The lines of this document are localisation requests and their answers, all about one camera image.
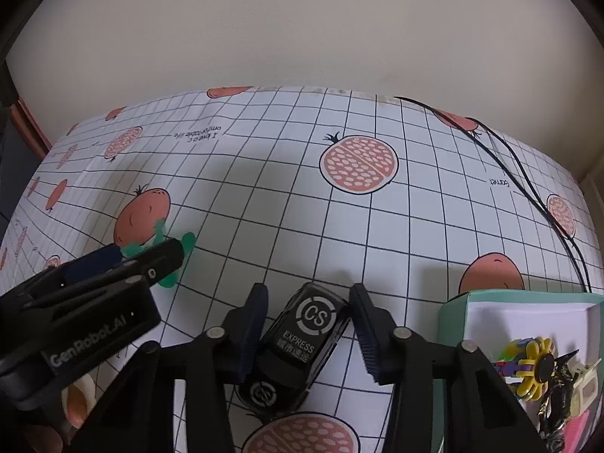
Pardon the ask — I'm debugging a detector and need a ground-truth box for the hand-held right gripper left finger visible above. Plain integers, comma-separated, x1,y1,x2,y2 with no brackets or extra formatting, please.
71,283,270,453

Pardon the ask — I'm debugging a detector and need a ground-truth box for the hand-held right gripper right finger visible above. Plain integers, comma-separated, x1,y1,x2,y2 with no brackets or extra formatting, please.
348,283,560,453

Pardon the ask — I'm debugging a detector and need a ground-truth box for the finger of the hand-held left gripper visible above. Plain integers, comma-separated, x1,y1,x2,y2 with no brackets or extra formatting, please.
101,238,185,290
28,244,124,293

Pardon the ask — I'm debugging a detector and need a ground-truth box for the green plastic toy piece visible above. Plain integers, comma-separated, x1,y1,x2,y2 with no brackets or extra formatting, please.
120,219,196,290

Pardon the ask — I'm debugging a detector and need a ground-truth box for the black toy car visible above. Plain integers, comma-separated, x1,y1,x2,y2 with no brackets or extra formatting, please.
234,282,352,423

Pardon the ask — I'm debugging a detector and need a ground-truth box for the white tray with teal rim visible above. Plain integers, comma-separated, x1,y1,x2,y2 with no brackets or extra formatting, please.
439,290,604,453

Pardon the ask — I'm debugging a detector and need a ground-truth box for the yellow sunflower toy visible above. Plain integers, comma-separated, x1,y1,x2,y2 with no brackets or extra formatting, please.
491,337,574,403

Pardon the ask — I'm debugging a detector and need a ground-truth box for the dark shiny wrapper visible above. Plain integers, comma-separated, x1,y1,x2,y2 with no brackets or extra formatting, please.
538,349,581,451

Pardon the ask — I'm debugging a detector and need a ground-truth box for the pink hair roller clip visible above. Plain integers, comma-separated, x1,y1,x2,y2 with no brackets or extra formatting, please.
564,410,592,452

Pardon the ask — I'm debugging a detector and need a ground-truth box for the person's left hand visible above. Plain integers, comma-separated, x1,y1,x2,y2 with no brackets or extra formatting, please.
61,372,95,430

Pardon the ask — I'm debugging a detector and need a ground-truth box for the dark cabinet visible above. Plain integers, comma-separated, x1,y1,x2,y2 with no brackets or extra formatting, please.
0,104,48,232

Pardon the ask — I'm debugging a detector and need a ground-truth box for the grid tablecloth with fruit print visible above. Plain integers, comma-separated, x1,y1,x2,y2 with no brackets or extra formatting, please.
0,86,604,453

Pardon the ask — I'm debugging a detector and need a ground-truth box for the cream plastic piece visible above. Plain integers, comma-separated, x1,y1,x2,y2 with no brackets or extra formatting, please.
569,359,602,411

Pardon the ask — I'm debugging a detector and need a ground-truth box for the reddish wooden frame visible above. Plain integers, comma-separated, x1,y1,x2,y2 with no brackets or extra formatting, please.
9,97,54,161

